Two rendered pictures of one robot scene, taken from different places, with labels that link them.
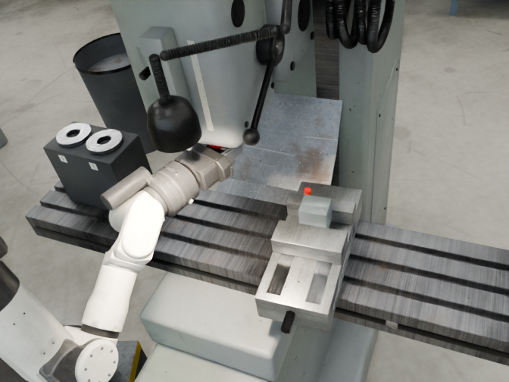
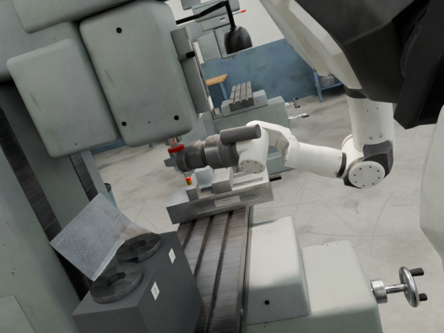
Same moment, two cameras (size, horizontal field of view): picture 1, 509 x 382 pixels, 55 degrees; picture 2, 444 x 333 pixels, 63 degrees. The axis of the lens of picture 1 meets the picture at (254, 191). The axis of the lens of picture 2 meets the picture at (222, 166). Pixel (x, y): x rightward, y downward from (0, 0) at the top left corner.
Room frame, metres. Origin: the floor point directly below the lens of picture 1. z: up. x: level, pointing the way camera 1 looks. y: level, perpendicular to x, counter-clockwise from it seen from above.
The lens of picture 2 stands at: (0.99, 1.01, 1.49)
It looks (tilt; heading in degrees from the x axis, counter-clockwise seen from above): 18 degrees down; 253
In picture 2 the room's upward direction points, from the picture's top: 18 degrees counter-clockwise
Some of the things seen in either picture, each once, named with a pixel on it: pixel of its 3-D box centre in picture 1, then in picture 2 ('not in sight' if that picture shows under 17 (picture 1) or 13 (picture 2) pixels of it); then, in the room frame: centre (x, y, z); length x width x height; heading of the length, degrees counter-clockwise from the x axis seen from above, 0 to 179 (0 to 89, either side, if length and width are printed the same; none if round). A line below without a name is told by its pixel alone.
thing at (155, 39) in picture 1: (172, 92); (193, 71); (0.71, 0.11, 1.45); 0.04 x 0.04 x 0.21; 61
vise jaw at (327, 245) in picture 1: (309, 241); (222, 178); (0.66, -0.10, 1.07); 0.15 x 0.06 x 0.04; 64
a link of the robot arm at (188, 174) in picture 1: (190, 175); (207, 154); (0.75, 0.12, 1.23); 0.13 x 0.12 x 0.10; 42
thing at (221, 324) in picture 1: (246, 266); (220, 273); (0.81, 0.05, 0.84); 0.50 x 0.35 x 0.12; 151
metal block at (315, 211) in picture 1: (315, 214); (205, 175); (0.71, -0.12, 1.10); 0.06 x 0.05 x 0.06; 64
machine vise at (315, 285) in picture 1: (313, 242); (219, 189); (0.69, -0.11, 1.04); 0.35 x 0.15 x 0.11; 154
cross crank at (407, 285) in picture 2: not in sight; (396, 288); (0.37, 0.30, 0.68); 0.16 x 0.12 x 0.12; 151
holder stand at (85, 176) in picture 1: (101, 167); (147, 304); (1.02, 0.39, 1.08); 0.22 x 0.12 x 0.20; 58
